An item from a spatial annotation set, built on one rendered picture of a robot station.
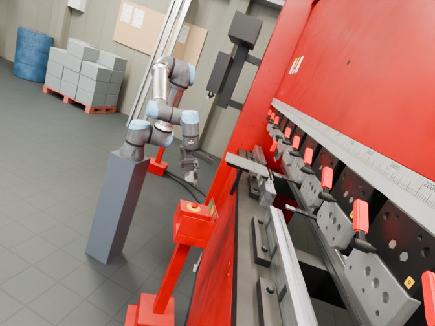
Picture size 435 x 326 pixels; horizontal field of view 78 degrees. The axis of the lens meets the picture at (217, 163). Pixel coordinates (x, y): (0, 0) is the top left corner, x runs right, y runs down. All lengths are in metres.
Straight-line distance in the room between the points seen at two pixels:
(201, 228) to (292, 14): 1.85
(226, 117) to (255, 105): 2.51
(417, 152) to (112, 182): 1.56
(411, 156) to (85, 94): 4.98
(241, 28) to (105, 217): 1.87
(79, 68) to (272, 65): 3.63
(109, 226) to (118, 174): 0.37
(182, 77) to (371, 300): 1.33
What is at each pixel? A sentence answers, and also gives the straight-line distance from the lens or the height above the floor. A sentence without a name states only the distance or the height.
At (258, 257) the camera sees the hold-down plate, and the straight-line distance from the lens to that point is 1.01.
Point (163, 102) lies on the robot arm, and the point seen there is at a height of 1.22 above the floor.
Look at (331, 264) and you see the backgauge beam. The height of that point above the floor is 0.91.
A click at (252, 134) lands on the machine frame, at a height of 1.04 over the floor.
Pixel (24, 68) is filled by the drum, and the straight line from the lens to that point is 6.43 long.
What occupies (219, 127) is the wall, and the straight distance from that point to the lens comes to 4.95.
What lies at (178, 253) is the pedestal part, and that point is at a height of 0.55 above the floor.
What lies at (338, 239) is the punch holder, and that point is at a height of 1.21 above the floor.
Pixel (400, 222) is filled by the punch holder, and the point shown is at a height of 1.32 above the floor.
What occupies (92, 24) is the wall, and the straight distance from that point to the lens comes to 6.37.
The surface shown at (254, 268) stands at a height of 0.88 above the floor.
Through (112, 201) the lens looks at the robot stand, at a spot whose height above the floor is 0.47.
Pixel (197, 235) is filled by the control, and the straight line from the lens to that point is 1.29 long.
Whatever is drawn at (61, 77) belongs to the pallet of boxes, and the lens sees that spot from 5.56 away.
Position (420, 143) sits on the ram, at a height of 1.45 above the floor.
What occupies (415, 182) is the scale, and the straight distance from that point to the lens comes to 0.54.
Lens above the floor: 1.44
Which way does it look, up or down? 18 degrees down
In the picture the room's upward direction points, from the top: 22 degrees clockwise
